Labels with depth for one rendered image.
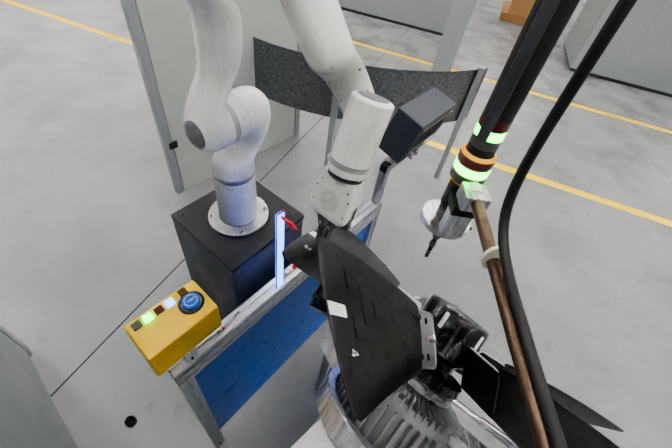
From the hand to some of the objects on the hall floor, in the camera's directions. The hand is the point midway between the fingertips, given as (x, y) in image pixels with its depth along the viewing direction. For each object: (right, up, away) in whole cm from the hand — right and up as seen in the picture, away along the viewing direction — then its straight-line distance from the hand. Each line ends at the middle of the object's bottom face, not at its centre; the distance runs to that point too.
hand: (324, 231), depth 76 cm
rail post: (-48, -96, +68) cm, 127 cm away
